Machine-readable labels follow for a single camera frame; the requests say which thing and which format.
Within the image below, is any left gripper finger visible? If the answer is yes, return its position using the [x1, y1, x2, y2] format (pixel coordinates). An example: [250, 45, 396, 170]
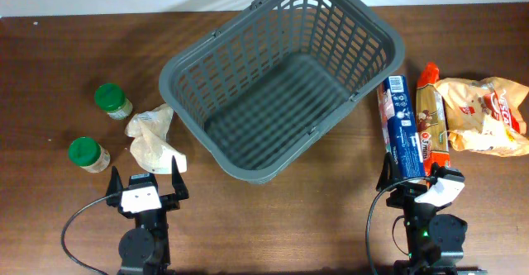
[106, 166, 123, 206]
[171, 156, 189, 201]

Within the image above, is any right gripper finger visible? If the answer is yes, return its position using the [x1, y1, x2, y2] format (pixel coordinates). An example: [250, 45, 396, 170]
[430, 163, 450, 180]
[375, 152, 398, 192]

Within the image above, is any green lid jar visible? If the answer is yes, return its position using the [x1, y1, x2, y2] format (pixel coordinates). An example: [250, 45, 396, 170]
[68, 136, 111, 173]
[94, 83, 133, 120]

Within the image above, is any blue tissue pack box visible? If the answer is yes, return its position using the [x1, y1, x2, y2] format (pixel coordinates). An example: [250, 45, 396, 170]
[376, 75, 426, 178]

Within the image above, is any cream plastic bag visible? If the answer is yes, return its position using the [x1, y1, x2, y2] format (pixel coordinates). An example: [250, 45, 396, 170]
[125, 103, 188, 174]

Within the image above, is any orange spaghetti packet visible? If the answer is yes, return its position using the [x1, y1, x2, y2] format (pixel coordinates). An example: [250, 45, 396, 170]
[416, 62, 450, 176]

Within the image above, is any yellow Nescafe bag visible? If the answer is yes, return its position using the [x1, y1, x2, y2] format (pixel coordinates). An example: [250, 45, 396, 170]
[434, 77, 528, 157]

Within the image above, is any grey plastic basket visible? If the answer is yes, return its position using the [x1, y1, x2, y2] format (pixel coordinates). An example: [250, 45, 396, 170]
[159, 0, 405, 184]

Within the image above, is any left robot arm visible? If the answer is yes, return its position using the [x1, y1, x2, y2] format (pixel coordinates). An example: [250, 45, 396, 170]
[106, 159, 189, 275]

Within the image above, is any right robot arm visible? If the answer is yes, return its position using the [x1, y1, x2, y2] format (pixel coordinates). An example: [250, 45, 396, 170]
[365, 152, 488, 275]

